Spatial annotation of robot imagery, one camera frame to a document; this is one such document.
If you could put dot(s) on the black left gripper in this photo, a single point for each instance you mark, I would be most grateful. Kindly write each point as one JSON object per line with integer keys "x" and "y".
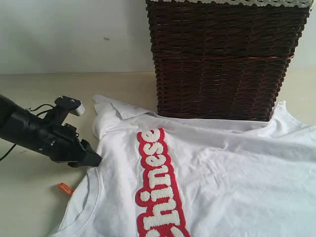
{"x": 64, "y": 145}

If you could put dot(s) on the white t-shirt red lettering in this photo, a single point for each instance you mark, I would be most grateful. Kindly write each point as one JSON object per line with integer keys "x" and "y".
{"x": 172, "y": 177}

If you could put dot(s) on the dark brown wicker basket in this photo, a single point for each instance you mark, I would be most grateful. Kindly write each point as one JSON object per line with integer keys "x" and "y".
{"x": 221, "y": 61}

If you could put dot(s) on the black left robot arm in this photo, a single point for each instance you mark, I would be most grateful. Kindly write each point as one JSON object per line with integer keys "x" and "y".
{"x": 21, "y": 127}

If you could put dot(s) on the small orange tag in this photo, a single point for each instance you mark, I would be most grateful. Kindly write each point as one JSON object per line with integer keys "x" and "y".
{"x": 65, "y": 188}

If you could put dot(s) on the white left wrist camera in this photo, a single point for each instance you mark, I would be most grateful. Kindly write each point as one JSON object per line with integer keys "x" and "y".
{"x": 70, "y": 105}

